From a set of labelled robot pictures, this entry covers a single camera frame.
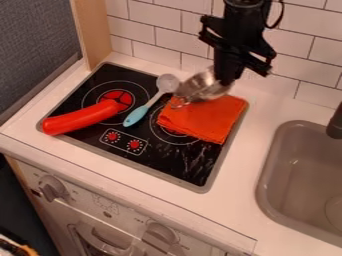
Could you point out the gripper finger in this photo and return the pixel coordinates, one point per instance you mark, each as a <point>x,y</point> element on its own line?
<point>229,66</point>

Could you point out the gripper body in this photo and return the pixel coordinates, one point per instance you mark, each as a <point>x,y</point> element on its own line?
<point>242,33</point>

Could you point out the silver pot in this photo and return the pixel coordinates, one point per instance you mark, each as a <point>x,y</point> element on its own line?
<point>202,88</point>

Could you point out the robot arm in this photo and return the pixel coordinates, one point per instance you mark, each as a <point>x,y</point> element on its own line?
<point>244,7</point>

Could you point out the orange cloth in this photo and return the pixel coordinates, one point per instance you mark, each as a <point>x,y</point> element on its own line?
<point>206,118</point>

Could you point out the toy stove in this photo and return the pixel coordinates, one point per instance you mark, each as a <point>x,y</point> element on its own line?
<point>160,156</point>

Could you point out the tap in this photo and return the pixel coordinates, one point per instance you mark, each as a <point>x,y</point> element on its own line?
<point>335,125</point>

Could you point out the toy sink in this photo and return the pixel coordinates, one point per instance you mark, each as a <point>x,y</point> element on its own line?
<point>302,180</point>

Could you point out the red toy sausage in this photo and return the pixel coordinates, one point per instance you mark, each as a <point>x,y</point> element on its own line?
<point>80,118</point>

